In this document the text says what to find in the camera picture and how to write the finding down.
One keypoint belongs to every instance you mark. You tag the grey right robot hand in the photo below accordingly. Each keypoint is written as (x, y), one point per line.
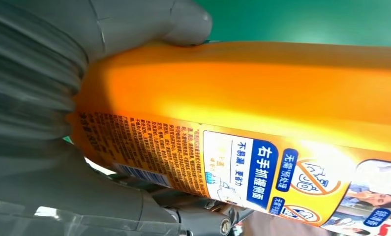
(68, 202)

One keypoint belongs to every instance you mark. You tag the green table mat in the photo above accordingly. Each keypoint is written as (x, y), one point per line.
(306, 19)

